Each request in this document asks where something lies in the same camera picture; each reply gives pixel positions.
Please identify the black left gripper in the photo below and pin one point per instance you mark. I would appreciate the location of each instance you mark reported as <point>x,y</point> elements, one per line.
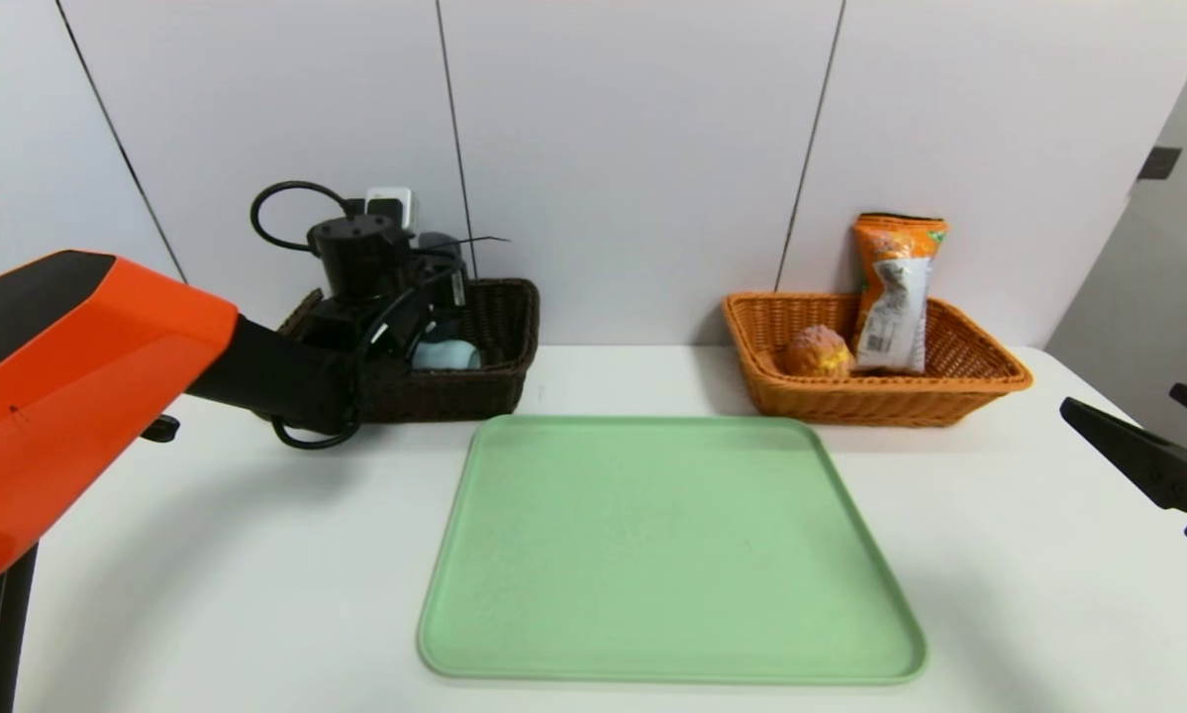
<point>456,287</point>

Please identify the teal plastic cup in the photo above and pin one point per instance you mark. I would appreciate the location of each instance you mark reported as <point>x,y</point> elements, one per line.
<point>446,355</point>

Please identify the orange snack bag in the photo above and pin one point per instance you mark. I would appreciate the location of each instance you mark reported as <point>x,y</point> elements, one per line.
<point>895,297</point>

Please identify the cream puff bread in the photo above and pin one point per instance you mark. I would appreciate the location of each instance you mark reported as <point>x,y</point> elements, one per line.
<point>819,352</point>

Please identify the dark brown wicker basket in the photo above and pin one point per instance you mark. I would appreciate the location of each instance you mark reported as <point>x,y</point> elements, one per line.
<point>474,386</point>

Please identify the orange wicker basket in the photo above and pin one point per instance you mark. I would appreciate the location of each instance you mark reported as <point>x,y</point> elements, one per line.
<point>850,401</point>

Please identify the light green plastic tray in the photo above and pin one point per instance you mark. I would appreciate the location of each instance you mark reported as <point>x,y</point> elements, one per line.
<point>672,555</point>

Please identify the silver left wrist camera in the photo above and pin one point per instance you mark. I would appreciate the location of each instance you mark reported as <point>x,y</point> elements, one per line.
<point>392,205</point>

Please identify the black wall bracket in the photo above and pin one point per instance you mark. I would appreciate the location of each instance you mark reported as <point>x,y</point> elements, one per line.
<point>1158,163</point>

